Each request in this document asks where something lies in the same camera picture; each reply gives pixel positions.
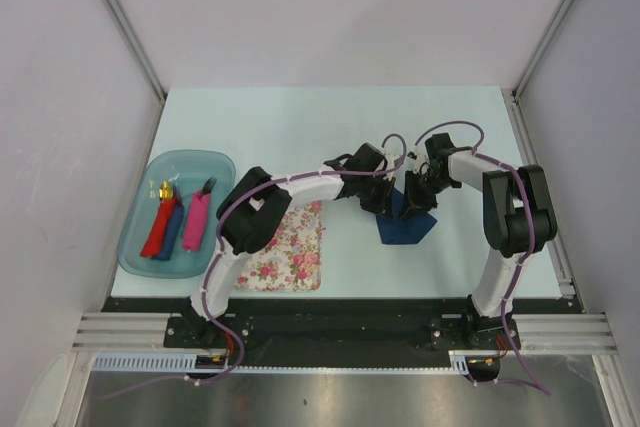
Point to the teal plastic tray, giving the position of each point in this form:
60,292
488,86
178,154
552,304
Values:
188,170

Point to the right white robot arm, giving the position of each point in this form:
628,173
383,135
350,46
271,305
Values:
518,217

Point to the gold utensil in roll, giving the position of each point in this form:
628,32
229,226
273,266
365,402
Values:
168,191

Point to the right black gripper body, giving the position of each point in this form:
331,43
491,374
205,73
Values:
424,187

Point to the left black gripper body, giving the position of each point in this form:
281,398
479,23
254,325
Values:
371,192

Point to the pink napkin roll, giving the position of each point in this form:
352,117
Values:
196,221

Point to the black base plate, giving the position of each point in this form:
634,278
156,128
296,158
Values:
356,333

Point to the aluminium frame rail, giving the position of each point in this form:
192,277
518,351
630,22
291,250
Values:
540,334

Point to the white cable duct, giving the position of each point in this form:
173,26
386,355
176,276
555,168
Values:
195,364

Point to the black utensil in pink roll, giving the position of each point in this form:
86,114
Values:
208,186

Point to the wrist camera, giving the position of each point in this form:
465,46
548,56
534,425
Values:
391,164
419,160

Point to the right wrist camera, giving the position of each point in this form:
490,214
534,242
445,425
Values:
419,160

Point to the blue napkin roll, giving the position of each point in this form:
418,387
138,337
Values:
171,231

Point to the dark blue paper napkin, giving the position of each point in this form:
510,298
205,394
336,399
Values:
397,231

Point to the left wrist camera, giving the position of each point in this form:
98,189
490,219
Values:
391,164

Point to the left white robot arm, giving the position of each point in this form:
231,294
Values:
250,215

